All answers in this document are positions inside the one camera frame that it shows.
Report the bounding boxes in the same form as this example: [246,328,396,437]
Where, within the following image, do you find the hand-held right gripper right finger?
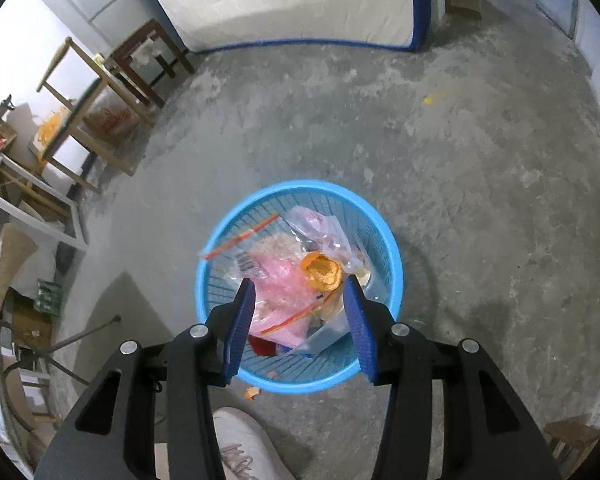
[342,275,561,480]

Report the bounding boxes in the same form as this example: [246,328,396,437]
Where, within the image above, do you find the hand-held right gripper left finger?
[34,276,257,480]

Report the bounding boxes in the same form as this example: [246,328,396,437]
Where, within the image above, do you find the pink plastic bag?
[240,252,331,348]

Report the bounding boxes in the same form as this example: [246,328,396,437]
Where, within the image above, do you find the hollow orange peel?
[300,252,343,293]

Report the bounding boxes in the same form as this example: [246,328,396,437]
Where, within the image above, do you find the blue plastic waste basket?
[195,179,405,395]

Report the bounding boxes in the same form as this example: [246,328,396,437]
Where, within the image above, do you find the clear zip bag red strip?
[202,206,368,281]

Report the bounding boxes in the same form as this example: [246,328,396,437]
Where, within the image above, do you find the red snack bag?
[248,335,281,357]

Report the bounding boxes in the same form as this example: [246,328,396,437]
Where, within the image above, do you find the person's white shoe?
[212,406,296,480]

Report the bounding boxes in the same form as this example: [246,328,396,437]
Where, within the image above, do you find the black metal table base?
[0,314,122,386]

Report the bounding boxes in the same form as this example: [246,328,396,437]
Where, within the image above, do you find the green crate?
[34,279,66,317]

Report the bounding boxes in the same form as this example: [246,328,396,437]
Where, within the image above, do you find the light wooden chair dark seat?
[36,36,156,195]

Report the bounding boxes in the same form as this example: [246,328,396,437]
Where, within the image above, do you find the grey side table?
[0,152,88,251]

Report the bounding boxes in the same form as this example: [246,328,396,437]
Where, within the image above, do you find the small wooden stool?
[544,414,600,476]

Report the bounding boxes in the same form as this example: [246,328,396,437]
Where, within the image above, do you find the floral printed tablecloth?
[0,222,41,461]

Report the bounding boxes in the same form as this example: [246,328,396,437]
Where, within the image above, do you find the red printed plastic bag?
[82,92,141,138]

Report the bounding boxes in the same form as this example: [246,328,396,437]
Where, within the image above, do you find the yellow plastic bag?
[34,110,73,151]

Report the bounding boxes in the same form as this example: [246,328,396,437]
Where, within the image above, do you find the dark wooden stool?
[105,18,196,110]

